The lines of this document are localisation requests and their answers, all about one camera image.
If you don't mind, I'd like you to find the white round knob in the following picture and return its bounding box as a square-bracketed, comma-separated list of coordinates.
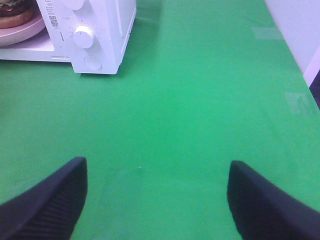
[72, 25, 95, 49]
[63, 0, 85, 11]

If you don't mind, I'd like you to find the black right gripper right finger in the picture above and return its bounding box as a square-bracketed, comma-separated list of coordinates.
[227, 160, 320, 240]

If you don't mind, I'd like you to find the pink round plate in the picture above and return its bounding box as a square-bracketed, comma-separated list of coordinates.
[0, 12, 46, 47]

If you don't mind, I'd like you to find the white warning label with QR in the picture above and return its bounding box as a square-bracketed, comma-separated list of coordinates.
[44, 0, 60, 29]

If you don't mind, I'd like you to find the white microwave oven body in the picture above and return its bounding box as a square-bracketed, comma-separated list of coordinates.
[0, 0, 137, 74]

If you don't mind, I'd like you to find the round white door-release button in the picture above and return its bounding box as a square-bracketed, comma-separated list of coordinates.
[84, 55, 102, 70]

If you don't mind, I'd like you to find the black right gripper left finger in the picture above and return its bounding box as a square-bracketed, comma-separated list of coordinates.
[0, 156, 88, 240]

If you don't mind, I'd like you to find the burger with lettuce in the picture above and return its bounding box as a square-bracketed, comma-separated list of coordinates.
[0, 0, 35, 29]

